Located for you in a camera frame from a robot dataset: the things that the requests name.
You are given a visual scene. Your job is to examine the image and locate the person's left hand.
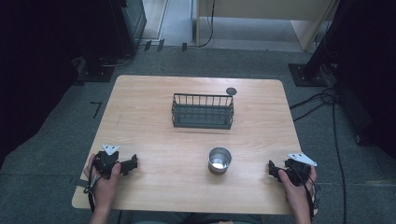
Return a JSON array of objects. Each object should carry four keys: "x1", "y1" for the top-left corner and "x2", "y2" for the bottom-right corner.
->
[{"x1": 82, "y1": 153, "x2": 122, "y2": 213}]

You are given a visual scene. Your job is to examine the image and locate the shiny metal cup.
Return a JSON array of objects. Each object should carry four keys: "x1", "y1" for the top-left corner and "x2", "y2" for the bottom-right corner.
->
[{"x1": 207, "y1": 147, "x2": 233, "y2": 176}]

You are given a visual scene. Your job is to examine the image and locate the black stand base plate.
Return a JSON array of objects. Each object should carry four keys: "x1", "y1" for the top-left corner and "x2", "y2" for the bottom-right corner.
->
[{"x1": 78, "y1": 65, "x2": 116, "y2": 84}]

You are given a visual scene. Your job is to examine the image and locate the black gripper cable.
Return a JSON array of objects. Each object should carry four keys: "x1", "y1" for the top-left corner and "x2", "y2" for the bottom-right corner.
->
[
  {"x1": 284, "y1": 166, "x2": 320, "y2": 222},
  {"x1": 83, "y1": 157, "x2": 104, "y2": 214}
]

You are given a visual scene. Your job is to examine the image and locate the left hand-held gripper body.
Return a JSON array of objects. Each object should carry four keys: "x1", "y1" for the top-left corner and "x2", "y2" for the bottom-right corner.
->
[{"x1": 92, "y1": 144, "x2": 121, "y2": 180}]

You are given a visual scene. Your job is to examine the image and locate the person's lap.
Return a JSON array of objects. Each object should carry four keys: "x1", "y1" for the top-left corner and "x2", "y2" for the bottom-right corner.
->
[{"x1": 129, "y1": 212, "x2": 264, "y2": 224}]

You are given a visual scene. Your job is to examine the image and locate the black metal stand with base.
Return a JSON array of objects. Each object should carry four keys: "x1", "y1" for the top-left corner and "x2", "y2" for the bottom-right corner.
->
[{"x1": 287, "y1": 0, "x2": 356, "y2": 88}]

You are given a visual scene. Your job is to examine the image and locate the black wire basket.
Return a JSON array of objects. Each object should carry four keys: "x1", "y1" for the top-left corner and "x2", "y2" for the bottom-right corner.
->
[{"x1": 170, "y1": 92, "x2": 235, "y2": 131}]

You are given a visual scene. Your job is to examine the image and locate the black floor cables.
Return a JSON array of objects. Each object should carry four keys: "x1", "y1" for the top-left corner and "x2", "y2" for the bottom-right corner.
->
[{"x1": 289, "y1": 87, "x2": 349, "y2": 224}]

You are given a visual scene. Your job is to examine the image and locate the light wooden furniture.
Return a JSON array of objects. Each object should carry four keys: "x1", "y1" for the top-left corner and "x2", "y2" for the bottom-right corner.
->
[{"x1": 195, "y1": 0, "x2": 341, "y2": 52}]

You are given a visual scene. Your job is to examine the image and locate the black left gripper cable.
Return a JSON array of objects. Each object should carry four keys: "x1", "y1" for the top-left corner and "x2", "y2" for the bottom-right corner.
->
[{"x1": 83, "y1": 157, "x2": 104, "y2": 214}]

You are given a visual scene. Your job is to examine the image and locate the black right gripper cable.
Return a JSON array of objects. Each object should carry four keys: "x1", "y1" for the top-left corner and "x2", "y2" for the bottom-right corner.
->
[{"x1": 284, "y1": 166, "x2": 320, "y2": 222}]

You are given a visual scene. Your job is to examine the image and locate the dark equipment cabinet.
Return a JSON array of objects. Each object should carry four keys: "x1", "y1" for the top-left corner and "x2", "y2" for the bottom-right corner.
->
[{"x1": 106, "y1": 0, "x2": 148, "y2": 59}]

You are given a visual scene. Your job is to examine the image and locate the black hanging cable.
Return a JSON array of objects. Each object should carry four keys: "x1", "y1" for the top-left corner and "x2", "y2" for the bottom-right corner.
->
[{"x1": 196, "y1": 0, "x2": 217, "y2": 49}]

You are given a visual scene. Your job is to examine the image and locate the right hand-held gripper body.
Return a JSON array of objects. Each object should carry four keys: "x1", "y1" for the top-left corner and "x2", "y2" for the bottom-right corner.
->
[{"x1": 281, "y1": 151, "x2": 318, "y2": 188}]

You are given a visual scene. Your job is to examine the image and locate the black angled tape mark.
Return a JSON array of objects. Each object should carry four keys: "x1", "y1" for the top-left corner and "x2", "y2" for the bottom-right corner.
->
[{"x1": 90, "y1": 101, "x2": 103, "y2": 119}]

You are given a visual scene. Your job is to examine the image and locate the grey floor cable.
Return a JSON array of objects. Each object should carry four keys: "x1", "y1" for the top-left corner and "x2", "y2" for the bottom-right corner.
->
[{"x1": 98, "y1": 53, "x2": 134, "y2": 68}]

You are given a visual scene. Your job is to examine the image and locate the person's right hand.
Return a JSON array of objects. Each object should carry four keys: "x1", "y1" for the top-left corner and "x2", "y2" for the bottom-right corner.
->
[{"x1": 277, "y1": 165, "x2": 318, "y2": 217}]

